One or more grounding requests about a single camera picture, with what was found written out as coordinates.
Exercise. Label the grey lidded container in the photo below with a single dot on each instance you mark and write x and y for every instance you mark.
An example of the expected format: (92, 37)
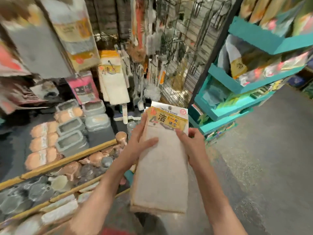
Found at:
(71, 143)
(71, 126)
(67, 106)
(94, 108)
(97, 122)

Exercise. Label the row of colourful packets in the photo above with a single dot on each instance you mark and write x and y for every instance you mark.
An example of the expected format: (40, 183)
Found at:
(273, 70)

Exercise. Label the grey cloth pack, yellow label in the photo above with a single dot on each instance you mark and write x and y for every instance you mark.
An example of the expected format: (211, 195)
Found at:
(238, 61)

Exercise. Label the pile of grey bowls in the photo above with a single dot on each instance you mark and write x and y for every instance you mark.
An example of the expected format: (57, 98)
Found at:
(22, 195)

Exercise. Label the peach sponge pack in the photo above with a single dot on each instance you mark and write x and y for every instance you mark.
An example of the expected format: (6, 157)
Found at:
(44, 129)
(69, 114)
(41, 157)
(43, 142)

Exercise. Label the white round brush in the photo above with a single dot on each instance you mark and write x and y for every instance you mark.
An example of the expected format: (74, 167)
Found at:
(152, 91)

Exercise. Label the copper-coloured cup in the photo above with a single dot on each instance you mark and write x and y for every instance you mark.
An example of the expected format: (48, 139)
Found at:
(121, 138)

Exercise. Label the hanging cream towel pack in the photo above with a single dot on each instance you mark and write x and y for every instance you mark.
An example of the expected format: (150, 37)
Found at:
(113, 78)

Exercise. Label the person's right thumb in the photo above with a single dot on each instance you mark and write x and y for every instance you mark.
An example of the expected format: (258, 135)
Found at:
(181, 137)

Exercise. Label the long wooden shelf rail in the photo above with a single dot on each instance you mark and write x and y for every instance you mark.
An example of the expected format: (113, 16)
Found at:
(58, 162)

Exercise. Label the cream cup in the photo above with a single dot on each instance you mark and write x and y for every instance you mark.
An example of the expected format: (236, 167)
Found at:
(59, 183)

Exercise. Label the person's right forearm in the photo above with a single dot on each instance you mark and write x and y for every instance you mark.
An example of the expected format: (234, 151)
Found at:
(216, 200)

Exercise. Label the person's left thumb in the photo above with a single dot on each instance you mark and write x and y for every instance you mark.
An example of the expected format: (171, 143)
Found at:
(150, 143)

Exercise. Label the pile of copper cups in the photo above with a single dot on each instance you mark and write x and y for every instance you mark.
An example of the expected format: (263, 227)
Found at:
(95, 159)

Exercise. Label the short wooden shelf rail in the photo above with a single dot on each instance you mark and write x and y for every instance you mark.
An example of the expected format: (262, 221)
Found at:
(73, 189)

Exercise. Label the teal display shelf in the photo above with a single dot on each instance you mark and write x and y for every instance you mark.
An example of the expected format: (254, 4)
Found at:
(227, 100)

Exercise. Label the pink packaged item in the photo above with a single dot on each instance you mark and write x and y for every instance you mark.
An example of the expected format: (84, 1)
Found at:
(83, 88)

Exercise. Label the person's right hand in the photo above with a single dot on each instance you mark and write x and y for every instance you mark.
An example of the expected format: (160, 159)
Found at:
(195, 148)

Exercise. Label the person's left forearm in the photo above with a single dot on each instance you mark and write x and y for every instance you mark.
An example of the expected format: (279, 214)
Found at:
(97, 200)

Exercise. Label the person's left hand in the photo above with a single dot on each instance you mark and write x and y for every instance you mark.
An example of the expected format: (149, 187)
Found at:
(133, 149)

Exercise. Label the white sponge block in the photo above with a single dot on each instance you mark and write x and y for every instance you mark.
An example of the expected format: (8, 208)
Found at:
(61, 212)
(61, 201)

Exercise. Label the hanging grey-and-cream towel pack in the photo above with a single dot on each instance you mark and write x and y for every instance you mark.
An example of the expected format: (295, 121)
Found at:
(73, 31)

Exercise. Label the cream towel pack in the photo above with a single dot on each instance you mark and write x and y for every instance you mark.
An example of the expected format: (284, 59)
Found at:
(113, 78)
(162, 166)

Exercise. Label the hanging grey towel pack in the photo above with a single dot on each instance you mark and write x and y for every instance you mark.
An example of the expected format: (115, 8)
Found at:
(39, 44)

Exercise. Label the row of tall packets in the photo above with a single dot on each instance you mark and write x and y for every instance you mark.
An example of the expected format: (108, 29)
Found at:
(276, 14)

